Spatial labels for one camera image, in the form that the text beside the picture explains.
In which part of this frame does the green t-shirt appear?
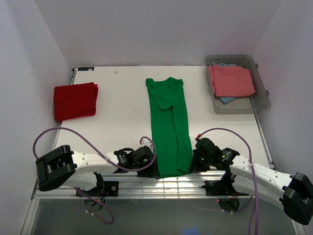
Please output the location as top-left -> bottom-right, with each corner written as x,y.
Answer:
146,77 -> 193,178

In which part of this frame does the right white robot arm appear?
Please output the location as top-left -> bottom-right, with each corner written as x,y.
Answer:
193,138 -> 313,225

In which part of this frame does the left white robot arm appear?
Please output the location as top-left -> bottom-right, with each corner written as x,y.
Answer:
36,145 -> 160,197

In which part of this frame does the light blue folded t-shirt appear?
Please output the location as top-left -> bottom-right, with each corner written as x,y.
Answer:
208,62 -> 240,104

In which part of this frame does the clear plastic bin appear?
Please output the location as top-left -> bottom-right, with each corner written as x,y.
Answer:
204,54 -> 270,115

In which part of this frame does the pink folded t-shirt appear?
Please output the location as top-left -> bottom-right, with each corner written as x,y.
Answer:
208,65 -> 256,97

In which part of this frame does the folded red t-shirt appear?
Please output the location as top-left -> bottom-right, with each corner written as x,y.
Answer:
53,82 -> 98,122

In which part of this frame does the blue label sticker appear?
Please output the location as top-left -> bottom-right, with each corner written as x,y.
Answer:
77,67 -> 94,71

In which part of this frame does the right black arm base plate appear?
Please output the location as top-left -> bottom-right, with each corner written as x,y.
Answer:
201,180 -> 248,196

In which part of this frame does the aluminium rail frame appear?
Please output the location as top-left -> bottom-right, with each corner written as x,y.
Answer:
31,168 -> 294,199

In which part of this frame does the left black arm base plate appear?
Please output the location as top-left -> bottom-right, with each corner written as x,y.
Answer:
79,181 -> 119,197

